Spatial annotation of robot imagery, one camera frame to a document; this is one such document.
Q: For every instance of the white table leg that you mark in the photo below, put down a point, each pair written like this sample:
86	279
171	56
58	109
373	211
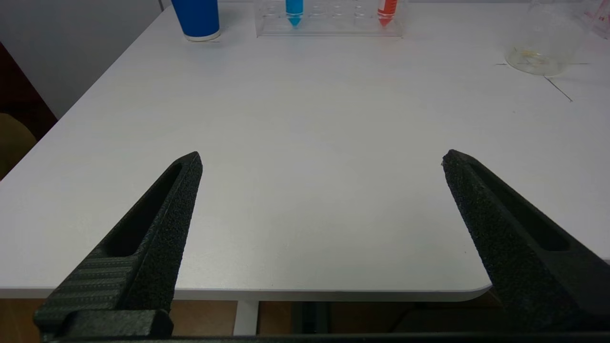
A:
245	319

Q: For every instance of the clear glass beaker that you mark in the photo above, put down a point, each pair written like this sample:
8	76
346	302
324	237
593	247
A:
543	52

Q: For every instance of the test tube with red pigment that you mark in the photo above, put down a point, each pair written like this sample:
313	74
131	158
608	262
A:
387	10

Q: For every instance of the test tube with blue pigment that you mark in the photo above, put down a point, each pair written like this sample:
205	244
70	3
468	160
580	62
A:
294	12

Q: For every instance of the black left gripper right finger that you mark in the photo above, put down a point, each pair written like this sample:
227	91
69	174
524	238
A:
524	257

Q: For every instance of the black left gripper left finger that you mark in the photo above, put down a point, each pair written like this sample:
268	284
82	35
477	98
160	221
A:
157	247

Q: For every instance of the blue and white paper cup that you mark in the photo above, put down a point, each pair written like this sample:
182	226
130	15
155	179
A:
196	19

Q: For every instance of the clear acrylic test tube rack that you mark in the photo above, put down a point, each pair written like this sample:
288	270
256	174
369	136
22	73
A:
601	21
333	28

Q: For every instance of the dark maroon background object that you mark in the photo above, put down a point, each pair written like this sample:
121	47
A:
19	95

